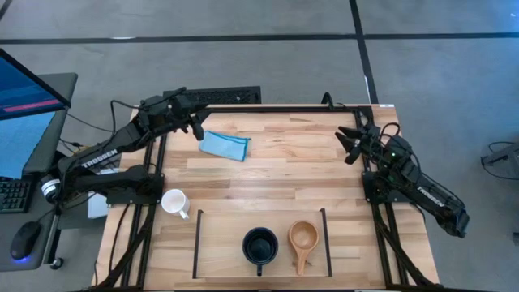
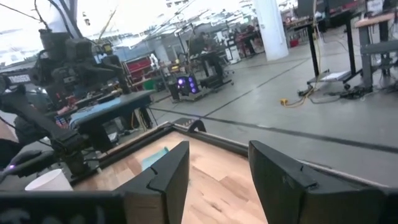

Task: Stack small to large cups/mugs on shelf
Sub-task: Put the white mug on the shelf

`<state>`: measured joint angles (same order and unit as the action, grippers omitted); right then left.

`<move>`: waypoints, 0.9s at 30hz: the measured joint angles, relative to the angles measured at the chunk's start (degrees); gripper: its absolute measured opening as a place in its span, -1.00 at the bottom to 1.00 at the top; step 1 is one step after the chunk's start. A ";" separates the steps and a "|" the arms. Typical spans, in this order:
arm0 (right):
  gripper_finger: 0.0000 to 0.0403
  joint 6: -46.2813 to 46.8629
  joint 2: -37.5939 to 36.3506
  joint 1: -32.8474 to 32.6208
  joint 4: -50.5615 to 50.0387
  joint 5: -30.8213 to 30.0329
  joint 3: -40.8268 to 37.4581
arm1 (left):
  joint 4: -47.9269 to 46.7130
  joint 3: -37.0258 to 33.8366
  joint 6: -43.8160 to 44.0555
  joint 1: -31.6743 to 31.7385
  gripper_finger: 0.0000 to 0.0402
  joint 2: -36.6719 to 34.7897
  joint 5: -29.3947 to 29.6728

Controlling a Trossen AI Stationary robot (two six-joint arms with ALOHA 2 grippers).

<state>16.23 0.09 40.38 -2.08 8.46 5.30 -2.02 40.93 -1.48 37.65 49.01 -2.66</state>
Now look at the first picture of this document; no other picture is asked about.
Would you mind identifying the wooden cup with long handle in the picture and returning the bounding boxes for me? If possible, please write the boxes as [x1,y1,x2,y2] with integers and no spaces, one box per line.
[287,220,320,277]

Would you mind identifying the white ceramic mug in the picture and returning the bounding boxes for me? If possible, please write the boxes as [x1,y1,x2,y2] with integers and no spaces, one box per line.
[161,188,191,221]

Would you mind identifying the light blue cloth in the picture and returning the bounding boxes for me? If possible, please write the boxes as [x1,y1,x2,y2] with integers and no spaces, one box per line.
[198,130,252,163]

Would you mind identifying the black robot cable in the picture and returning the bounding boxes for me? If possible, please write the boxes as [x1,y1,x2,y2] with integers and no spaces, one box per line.
[321,92,340,112]

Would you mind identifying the grey side desk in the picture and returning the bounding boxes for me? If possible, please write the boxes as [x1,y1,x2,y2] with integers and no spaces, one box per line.
[0,72,79,273]

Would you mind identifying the black computer keyboard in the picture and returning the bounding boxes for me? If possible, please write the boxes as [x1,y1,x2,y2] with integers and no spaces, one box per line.
[0,177,32,215]

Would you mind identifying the blue screen computer monitor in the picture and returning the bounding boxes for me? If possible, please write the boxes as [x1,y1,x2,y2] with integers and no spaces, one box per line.
[0,48,72,122]

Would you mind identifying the white paper sheet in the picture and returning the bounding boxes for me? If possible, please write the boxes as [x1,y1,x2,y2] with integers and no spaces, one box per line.
[88,192,109,220]

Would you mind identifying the black aluminium table frame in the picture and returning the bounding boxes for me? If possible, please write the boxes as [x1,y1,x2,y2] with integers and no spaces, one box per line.
[91,104,441,292]

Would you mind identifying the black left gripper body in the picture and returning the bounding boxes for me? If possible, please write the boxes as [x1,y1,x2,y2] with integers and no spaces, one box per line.
[136,92,204,137]

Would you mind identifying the dark blue enamel mug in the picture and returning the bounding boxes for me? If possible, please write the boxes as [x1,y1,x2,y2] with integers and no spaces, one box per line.
[242,226,280,277]

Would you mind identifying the black computer mouse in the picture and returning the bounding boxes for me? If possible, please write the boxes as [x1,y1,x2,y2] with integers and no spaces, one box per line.
[10,221,42,261]

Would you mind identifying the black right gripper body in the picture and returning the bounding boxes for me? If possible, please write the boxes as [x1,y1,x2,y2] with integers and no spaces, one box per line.
[358,124,387,160]

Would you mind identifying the black perforated panel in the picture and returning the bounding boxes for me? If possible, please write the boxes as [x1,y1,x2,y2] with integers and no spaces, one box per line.
[163,85,262,105]

